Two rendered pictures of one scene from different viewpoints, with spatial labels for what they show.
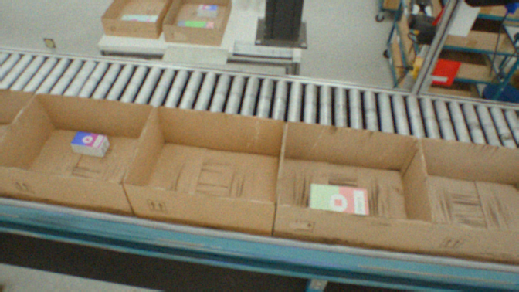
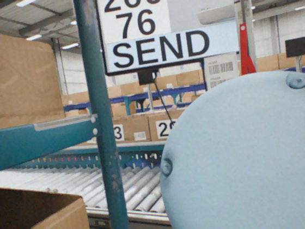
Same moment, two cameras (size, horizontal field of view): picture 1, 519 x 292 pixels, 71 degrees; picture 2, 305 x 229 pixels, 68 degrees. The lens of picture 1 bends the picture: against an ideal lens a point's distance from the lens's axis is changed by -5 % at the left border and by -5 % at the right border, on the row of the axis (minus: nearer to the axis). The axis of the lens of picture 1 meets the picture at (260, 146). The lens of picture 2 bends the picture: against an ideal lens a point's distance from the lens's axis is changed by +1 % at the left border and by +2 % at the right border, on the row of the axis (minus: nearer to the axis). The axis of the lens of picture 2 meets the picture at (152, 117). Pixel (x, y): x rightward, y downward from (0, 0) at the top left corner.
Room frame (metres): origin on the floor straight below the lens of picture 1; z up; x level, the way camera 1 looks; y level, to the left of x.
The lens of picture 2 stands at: (2.01, -0.73, 1.15)
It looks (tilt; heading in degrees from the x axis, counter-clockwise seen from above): 5 degrees down; 200
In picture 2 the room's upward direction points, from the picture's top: 8 degrees counter-clockwise
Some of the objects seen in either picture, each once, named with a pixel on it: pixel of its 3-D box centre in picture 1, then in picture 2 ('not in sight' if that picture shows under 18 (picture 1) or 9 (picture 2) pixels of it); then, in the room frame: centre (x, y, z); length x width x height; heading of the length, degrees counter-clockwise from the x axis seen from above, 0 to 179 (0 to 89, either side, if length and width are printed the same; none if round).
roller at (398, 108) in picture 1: (403, 137); not in sight; (1.07, -0.58, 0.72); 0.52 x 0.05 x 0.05; 175
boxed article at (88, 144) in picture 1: (89, 144); not in sight; (0.78, 0.55, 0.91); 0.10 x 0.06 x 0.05; 84
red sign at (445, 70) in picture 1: (438, 72); not in sight; (1.35, -0.76, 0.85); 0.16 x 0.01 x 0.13; 85
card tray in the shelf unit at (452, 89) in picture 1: (438, 74); not in sight; (1.95, -1.10, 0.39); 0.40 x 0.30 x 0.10; 176
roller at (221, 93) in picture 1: (214, 114); not in sight; (1.13, 0.20, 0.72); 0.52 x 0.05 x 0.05; 175
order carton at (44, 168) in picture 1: (82, 151); not in sight; (0.70, 0.53, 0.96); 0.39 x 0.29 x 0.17; 86
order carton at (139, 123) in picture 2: not in sight; (133, 128); (0.54, -1.43, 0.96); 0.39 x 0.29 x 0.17; 85
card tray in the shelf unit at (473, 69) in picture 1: (451, 49); not in sight; (1.95, -1.10, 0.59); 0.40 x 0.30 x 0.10; 173
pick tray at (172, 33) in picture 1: (199, 15); not in sight; (1.77, 0.36, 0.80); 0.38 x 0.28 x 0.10; 177
